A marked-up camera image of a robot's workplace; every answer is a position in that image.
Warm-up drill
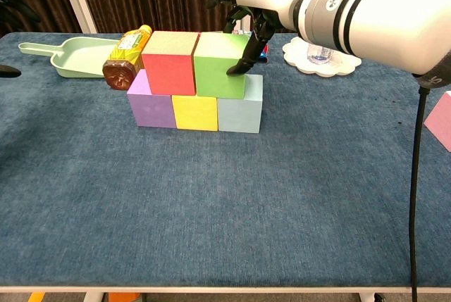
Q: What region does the white table frame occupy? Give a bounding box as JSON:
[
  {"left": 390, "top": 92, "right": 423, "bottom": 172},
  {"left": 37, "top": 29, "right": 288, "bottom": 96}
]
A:
[{"left": 0, "top": 284, "right": 451, "bottom": 302}]

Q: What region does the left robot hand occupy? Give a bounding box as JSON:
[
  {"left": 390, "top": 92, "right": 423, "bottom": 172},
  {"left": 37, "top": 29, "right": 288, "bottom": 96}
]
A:
[{"left": 0, "top": 0, "right": 42, "bottom": 79}]

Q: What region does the purple cube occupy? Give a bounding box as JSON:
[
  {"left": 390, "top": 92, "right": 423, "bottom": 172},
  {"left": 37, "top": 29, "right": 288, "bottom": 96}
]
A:
[{"left": 126, "top": 68, "right": 178, "bottom": 130}]

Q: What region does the tea bottle with yellow label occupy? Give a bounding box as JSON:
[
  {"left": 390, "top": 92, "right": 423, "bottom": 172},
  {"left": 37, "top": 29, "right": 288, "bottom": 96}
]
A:
[{"left": 102, "top": 24, "right": 155, "bottom": 91}]

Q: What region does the mint green plastic dustpan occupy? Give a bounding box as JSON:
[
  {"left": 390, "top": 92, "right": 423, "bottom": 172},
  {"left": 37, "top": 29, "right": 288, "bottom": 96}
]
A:
[{"left": 18, "top": 37, "right": 123, "bottom": 79}]

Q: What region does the orange plastic object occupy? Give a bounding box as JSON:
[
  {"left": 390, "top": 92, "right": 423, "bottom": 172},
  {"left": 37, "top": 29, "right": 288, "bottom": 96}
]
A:
[{"left": 108, "top": 292, "right": 139, "bottom": 302}]

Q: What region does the red block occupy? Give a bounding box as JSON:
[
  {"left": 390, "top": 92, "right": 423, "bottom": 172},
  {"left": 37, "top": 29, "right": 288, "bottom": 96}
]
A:
[{"left": 141, "top": 30, "right": 201, "bottom": 96}]

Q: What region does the yellow cube block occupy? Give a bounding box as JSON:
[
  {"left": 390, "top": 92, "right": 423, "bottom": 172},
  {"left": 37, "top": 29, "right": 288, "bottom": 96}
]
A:
[{"left": 171, "top": 94, "right": 219, "bottom": 132}]

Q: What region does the white flower-shaped plate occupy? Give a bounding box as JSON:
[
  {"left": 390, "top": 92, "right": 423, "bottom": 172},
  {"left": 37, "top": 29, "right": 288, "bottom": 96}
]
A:
[{"left": 281, "top": 36, "right": 363, "bottom": 78}]

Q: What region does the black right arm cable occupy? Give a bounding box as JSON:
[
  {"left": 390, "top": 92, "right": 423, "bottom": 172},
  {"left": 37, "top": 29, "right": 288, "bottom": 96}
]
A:
[{"left": 408, "top": 83, "right": 430, "bottom": 302}]

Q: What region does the blue fabric table cloth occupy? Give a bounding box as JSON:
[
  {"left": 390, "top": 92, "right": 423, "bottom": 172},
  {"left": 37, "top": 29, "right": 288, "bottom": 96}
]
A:
[{"left": 0, "top": 32, "right": 451, "bottom": 288}]

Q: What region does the clear plastic water bottle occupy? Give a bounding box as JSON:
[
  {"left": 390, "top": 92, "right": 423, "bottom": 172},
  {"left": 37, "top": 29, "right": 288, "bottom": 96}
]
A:
[{"left": 307, "top": 0, "right": 348, "bottom": 65}]

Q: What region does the blue and red snack bag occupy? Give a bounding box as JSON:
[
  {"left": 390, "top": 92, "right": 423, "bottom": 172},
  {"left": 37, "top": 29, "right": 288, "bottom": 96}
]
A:
[{"left": 232, "top": 29, "right": 269, "bottom": 64}]

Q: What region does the pink block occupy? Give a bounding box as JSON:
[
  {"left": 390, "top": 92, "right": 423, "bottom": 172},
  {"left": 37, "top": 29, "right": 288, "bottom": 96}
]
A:
[{"left": 423, "top": 90, "right": 451, "bottom": 153}]

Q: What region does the white cube block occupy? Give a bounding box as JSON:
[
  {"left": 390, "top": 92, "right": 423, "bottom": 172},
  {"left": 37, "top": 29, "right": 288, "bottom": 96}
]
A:
[{"left": 216, "top": 73, "right": 264, "bottom": 134}]

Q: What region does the green cube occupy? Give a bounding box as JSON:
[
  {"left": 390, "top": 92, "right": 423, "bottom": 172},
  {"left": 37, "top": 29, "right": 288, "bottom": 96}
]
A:
[{"left": 192, "top": 32, "right": 249, "bottom": 100}]

